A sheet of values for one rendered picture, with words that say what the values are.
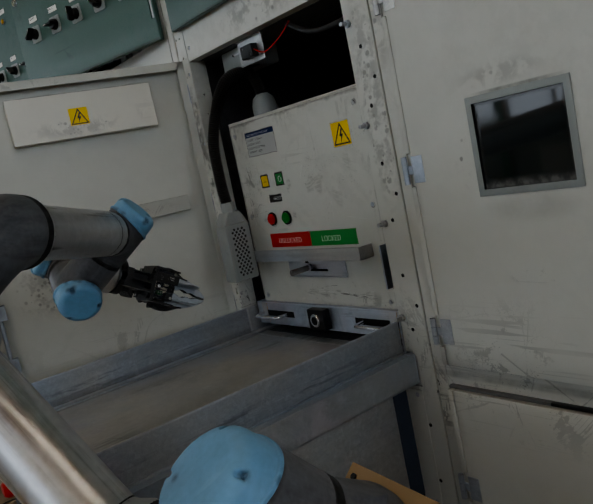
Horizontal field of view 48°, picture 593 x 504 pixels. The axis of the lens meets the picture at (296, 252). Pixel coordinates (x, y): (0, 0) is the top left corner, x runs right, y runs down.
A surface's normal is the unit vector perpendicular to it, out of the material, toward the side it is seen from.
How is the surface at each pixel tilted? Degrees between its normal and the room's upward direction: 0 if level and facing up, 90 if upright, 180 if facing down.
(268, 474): 67
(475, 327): 90
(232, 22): 90
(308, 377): 90
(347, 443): 90
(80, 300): 116
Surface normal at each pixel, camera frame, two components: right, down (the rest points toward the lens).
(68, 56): -0.59, 0.22
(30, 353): 0.44, 0.03
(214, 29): -0.77, 0.24
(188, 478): -0.63, -0.64
